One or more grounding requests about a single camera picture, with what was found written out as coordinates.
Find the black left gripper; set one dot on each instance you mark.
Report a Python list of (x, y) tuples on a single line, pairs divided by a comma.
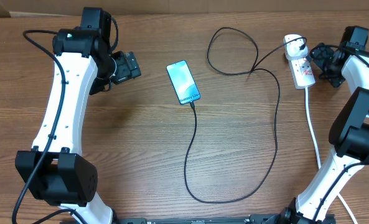
[(129, 68)]

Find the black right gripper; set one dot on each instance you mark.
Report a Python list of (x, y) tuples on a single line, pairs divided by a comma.
[(336, 78)]

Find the blue Galaxy smartphone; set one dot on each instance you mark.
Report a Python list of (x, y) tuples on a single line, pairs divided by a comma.
[(183, 82)]

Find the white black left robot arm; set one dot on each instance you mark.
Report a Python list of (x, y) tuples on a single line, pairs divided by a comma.
[(86, 62)]

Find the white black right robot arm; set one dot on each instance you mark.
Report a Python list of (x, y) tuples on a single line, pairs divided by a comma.
[(349, 135)]

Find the white USB charger plug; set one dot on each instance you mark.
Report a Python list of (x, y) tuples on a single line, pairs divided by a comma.
[(295, 46)]

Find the white power strip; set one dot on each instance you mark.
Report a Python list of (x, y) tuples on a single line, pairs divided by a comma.
[(302, 73)]

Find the cardboard backdrop panel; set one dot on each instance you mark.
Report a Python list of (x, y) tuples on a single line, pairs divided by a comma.
[(122, 7)]

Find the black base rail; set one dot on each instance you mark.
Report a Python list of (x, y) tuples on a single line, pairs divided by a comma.
[(253, 219)]

